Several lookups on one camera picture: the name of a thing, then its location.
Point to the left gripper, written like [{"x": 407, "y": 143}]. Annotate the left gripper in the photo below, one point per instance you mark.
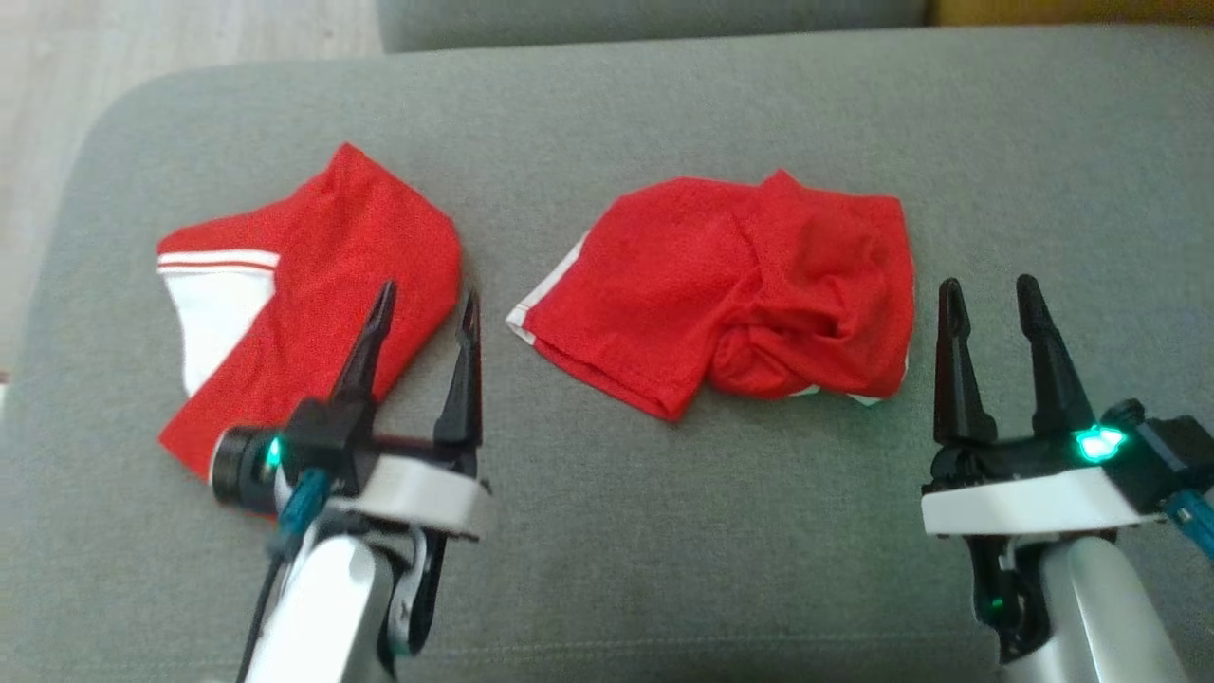
[{"x": 417, "y": 493}]

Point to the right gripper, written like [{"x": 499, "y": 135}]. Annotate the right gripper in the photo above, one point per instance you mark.
[{"x": 1024, "y": 498}]

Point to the red white basketball jersey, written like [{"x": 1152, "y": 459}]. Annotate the red white basketball jersey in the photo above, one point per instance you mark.
[{"x": 360, "y": 237}]

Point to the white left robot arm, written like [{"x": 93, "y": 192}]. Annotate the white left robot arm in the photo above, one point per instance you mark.
[{"x": 322, "y": 607}]

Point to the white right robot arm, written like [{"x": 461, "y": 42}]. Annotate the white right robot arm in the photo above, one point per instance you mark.
[{"x": 1091, "y": 617}]

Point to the red jersey shirt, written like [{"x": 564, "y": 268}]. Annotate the red jersey shirt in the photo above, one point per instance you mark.
[{"x": 683, "y": 285}]

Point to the grey fabric ottoman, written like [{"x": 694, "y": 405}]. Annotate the grey fabric ottoman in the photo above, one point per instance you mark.
[{"x": 664, "y": 531}]

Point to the yellow sofa back cushion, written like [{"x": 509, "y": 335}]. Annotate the yellow sofa back cushion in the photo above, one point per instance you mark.
[{"x": 1072, "y": 9}]

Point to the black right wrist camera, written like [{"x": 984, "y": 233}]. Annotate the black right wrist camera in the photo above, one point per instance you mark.
[{"x": 1167, "y": 446}]

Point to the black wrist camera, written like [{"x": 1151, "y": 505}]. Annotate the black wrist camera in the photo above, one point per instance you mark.
[
  {"x": 1167, "y": 446},
  {"x": 237, "y": 465}
]

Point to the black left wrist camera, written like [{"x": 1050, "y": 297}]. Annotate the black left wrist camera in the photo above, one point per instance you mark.
[{"x": 237, "y": 465}]

